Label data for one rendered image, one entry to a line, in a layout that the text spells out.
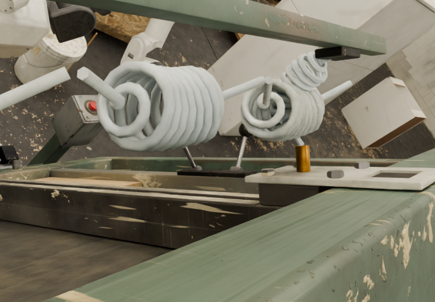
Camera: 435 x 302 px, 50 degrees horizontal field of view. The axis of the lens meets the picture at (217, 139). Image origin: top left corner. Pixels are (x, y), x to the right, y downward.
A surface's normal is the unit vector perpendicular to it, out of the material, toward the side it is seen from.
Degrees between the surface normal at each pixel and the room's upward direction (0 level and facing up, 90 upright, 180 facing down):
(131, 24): 90
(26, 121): 0
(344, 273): 30
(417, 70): 90
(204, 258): 59
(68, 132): 90
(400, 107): 90
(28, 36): 68
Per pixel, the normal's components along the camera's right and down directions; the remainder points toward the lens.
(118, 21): 0.19, 0.82
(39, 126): 0.65, -0.52
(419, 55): -0.65, -0.01
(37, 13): 0.78, -0.15
